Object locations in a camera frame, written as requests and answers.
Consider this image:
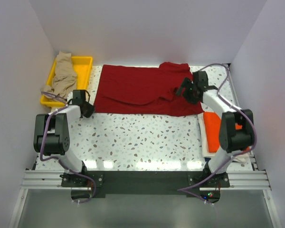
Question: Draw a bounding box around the dark red t shirt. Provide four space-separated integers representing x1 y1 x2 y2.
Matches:
94 62 203 117

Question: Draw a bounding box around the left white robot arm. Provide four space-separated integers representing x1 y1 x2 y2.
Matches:
33 90 95 186

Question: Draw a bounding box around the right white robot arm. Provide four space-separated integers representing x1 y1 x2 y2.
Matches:
176 71 257 187

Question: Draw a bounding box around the orange folded t shirt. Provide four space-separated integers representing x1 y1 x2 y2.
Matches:
203 111 250 153

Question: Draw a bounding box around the beige crumpled t shirt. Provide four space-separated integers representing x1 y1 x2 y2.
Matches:
41 51 77 101

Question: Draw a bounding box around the yellow plastic tray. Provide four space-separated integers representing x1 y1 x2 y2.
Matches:
40 56 93 108

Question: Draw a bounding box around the white folded t shirt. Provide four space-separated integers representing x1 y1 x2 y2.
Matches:
198 113 249 167

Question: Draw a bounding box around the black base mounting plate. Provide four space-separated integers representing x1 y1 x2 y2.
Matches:
61 170 231 200

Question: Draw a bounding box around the aluminium frame rail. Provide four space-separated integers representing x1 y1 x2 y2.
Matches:
20 170 63 190

